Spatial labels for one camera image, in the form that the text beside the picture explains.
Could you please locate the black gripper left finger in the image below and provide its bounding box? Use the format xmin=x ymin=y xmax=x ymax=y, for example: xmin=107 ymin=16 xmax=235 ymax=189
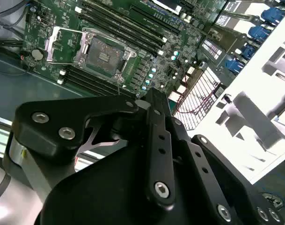
xmin=6 ymin=87 xmax=177 ymax=207

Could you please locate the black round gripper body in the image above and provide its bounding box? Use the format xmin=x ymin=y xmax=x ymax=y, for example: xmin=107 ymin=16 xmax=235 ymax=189
xmin=34 ymin=144 xmax=226 ymax=225

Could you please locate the metal socket cover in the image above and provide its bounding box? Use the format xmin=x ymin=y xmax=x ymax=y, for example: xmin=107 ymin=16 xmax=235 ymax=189
xmin=45 ymin=25 xmax=91 ymax=67

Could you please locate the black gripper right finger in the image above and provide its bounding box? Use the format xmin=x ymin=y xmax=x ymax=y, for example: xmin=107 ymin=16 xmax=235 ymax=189
xmin=161 ymin=90 xmax=285 ymax=225

